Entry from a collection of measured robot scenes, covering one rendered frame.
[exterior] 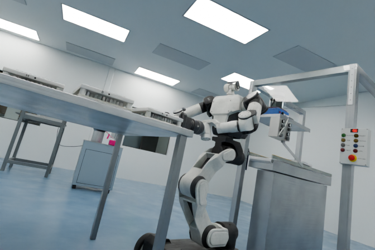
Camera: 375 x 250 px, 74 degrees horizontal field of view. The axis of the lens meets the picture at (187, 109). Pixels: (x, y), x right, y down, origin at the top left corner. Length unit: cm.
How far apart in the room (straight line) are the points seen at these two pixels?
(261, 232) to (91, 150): 281
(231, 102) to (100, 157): 296
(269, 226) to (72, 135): 548
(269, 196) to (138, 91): 545
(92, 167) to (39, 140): 296
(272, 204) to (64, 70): 603
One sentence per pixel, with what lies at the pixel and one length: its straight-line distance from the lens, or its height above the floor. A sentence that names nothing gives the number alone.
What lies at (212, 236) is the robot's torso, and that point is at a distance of 178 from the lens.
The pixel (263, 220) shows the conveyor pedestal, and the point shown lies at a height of 34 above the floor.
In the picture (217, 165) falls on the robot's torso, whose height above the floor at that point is 74.
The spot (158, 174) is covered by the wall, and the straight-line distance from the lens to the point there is 743.
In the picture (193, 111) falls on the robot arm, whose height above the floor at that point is 112.
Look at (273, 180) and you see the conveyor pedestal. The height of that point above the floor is 73.
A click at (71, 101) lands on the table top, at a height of 84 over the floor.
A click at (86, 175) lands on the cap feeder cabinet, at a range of 433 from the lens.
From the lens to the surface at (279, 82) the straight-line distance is 263.
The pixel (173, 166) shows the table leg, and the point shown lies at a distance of 123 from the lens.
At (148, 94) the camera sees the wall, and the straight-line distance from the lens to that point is 741.
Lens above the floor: 69
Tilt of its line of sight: 13 degrees up
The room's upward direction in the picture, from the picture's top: 12 degrees clockwise
